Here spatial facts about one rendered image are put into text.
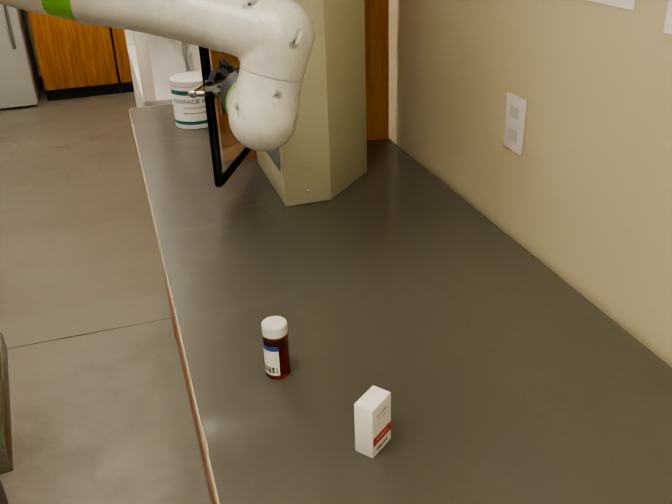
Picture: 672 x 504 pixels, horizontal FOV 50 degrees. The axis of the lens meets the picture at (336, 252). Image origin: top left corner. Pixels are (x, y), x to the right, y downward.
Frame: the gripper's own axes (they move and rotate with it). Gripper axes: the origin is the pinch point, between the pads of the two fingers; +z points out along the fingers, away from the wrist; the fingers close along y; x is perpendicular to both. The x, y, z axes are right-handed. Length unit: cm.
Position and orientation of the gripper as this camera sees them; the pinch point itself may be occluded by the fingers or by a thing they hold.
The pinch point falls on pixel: (226, 69)
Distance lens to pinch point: 151.9
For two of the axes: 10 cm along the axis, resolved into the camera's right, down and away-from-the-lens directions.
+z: -3.0, -4.3, 8.5
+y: -9.5, 1.6, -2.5
